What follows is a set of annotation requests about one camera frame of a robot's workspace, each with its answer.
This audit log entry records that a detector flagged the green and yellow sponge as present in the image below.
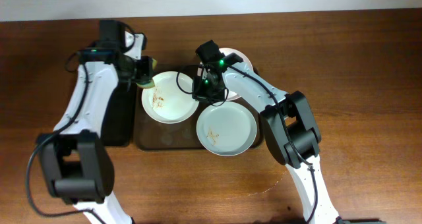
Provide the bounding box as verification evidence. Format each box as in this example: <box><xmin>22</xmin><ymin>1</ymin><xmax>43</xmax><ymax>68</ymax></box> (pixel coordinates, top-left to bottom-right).
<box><xmin>135</xmin><ymin>56</ymin><xmax>157</xmax><ymax>89</ymax></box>

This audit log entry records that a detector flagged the light grey plate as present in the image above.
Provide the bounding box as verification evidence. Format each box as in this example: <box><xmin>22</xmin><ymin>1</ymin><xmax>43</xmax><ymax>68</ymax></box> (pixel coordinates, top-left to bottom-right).
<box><xmin>196</xmin><ymin>102</ymin><xmax>258</xmax><ymax>157</ymax></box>

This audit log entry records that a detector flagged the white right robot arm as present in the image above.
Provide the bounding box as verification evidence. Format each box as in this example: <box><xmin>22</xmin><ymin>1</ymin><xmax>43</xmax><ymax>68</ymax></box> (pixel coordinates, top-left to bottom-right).
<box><xmin>193</xmin><ymin>51</ymin><xmax>341</xmax><ymax>223</ymax></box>

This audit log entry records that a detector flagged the pink plate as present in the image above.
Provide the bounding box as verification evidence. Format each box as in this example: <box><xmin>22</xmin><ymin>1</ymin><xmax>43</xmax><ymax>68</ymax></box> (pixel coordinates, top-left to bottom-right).
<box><xmin>196</xmin><ymin>47</ymin><xmax>254</xmax><ymax>101</ymax></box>

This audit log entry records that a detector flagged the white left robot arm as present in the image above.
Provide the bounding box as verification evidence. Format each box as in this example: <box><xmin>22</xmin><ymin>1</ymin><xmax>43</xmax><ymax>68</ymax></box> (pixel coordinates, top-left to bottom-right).
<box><xmin>27</xmin><ymin>47</ymin><xmax>156</xmax><ymax>223</ymax></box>

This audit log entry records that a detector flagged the black rectangular sponge tray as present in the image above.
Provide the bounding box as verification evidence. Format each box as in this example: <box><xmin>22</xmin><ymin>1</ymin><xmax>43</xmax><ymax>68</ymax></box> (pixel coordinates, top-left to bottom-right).
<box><xmin>100</xmin><ymin>83</ymin><xmax>137</xmax><ymax>147</ymax></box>

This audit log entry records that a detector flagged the cream white plate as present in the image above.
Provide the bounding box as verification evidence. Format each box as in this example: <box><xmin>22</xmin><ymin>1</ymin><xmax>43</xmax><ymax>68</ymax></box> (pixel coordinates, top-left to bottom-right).
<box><xmin>140</xmin><ymin>71</ymin><xmax>198</xmax><ymax>124</ymax></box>

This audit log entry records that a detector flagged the brown translucent serving tray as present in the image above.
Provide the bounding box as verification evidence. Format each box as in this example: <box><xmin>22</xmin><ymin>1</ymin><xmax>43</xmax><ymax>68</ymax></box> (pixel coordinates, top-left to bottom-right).
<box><xmin>133</xmin><ymin>65</ymin><xmax>264</xmax><ymax>152</ymax></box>

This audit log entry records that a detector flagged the black base block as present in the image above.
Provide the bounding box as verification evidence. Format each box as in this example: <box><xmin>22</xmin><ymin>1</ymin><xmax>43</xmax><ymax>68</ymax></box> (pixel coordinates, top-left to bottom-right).
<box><xmin>334</xmin><ymin>219</ymin><xmax>387</xmax><ymax>224</ymax></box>

